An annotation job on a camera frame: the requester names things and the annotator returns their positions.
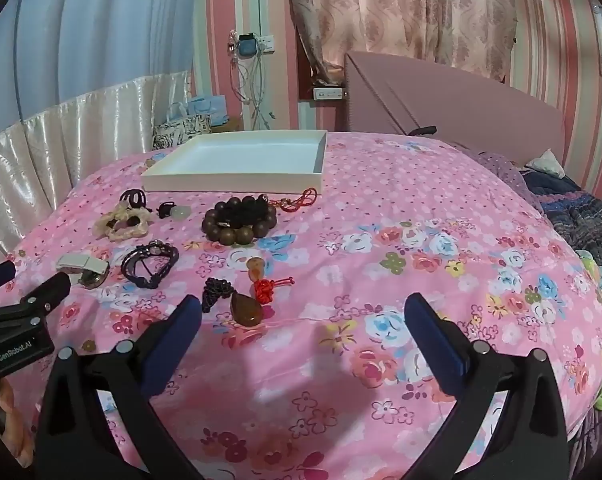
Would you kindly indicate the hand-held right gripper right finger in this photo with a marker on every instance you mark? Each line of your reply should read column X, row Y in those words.
column 437, row 347

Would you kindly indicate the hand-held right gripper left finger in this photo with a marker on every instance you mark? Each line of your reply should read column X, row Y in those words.
column 176, row 340

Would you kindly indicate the white and silver bangle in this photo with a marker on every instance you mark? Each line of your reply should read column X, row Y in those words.
column 81, row 264

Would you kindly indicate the gourd pendant red knot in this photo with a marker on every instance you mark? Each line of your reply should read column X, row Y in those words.
column 255, row 269

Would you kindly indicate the white shallow box tray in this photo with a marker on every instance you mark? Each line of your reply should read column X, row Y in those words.
column 241, row 160

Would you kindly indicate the person's left hand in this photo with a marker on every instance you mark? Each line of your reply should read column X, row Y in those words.
column 13, row 410

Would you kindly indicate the pink floral bedsheet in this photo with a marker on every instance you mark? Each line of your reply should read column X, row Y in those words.
column 391, row 270

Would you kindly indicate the cream satin cloth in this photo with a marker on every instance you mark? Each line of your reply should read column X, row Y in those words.
column 81, row 130

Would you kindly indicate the purple dotted cloth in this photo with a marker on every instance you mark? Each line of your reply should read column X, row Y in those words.
column 501, row 170

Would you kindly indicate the dark blue patterned blanket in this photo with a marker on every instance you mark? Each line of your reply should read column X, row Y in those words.
column 576, row 215

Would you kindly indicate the floral patterned gift bag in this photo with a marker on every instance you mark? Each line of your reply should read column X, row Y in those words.
column 181, row 130

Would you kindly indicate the white pillow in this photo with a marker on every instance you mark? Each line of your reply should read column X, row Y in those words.
column 546, row 164

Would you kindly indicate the small black object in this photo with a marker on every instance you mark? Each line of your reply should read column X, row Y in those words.
column 425, row 130

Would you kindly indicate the light blue gift bag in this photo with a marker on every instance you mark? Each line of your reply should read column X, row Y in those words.
column 208, row 107

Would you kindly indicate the pink padded headboard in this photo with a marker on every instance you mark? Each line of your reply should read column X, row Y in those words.
column 456, row 110

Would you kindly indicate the pale blue curtain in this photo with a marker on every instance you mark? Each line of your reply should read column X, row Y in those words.
column 96, row 25

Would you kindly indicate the white power strip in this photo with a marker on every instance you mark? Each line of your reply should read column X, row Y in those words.
column 328, row 93

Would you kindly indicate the pink patterned curtain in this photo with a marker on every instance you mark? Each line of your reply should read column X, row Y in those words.
column 406, row 10

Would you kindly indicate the wall outlet with blue charger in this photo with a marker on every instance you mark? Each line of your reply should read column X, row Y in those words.
column 251, row 44

